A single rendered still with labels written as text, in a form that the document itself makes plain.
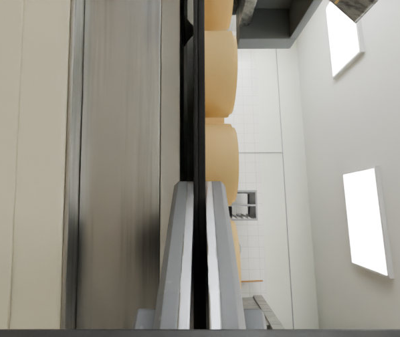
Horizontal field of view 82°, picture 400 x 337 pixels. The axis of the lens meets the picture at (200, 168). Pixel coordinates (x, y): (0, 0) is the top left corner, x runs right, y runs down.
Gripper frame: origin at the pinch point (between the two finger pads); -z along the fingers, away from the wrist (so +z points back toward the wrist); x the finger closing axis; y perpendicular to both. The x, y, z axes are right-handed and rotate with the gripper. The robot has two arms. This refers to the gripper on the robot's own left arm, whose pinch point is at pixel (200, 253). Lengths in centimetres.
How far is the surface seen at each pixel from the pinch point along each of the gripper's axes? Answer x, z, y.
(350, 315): 210, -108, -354
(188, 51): -2.1, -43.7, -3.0
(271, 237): 135, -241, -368
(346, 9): 37, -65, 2
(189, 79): -2.0, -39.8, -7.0
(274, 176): 146, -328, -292
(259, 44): 17, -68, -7
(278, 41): 22, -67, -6
